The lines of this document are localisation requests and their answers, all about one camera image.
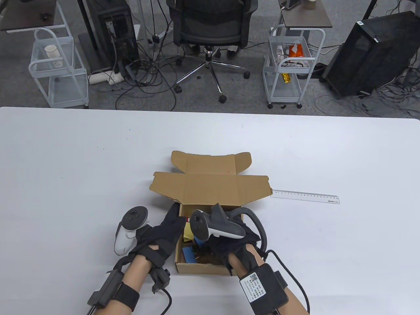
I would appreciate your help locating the person's right hand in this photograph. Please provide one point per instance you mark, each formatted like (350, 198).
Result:
(223, 246)

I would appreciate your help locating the person's left hand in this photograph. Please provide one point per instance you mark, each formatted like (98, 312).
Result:
(160, 236)

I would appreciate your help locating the yellow binder clip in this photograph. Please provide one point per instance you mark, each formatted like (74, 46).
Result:
(187, 233)

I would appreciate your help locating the brown cardboard mailer box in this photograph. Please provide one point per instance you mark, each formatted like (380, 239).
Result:
(210, 187)

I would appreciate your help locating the clear plastic ruler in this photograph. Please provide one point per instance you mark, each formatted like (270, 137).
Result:
(305, 196)

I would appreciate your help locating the person's right forearm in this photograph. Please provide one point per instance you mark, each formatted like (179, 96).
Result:
(239, 265)

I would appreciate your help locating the black wrist sensor box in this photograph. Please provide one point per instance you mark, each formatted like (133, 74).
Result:
(108, 290)
(269, 288)

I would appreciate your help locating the open black computer tower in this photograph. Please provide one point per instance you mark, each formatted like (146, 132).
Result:
(118, 32)

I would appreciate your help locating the black mesh office chair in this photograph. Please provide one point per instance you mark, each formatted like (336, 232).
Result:
(211, 23)

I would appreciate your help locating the grey white handheld controller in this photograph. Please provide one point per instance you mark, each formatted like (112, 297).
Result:
(123, 242)
(223, 226)

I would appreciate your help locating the white power strip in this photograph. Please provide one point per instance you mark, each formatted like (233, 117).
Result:
(101, 77)

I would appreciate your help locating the yellow snack packet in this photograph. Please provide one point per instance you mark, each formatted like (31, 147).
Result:
(286, 78)

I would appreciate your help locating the white power adapter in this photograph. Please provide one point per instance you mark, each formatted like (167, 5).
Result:
(58, 63)

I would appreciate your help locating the orange snack packet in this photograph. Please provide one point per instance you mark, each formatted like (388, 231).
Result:
(296, 51)

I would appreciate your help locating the white paper cup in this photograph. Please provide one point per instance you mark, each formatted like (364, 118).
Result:
(51, 52)

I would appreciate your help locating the black mesh computer tower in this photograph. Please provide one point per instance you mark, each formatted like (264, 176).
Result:
(370, 55)

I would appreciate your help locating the small brown desk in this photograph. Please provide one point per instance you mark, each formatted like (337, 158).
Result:
(305, 18)

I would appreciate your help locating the dark wooden desk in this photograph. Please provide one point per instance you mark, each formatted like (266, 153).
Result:
(23, 13)

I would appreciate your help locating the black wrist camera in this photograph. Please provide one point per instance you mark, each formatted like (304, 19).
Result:
(162, 279)

